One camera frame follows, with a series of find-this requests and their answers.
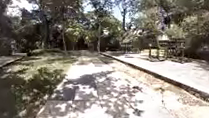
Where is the grey side path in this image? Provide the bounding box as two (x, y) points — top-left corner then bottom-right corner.
(0, 51), (27, 73)

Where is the wooden structure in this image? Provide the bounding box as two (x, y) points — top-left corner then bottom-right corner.
(145, 35), (188, 64)

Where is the wood of trees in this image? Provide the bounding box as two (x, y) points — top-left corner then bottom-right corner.
(0, 0), (209, 65)

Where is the dark kerb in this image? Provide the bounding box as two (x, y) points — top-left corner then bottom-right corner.
(98, 52), (209, 105)

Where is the pale paved area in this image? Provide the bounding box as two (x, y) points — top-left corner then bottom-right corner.
(102, 49), (209, 98)

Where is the grass strip with fallen leaves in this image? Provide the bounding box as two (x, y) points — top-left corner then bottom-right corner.
(0, 47), (81, 118)

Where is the bare dirt strip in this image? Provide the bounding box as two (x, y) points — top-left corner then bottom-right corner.
(96, 54), (209, 118)

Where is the grey stone slab path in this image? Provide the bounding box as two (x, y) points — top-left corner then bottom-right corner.
(33, 48), (194, 118)

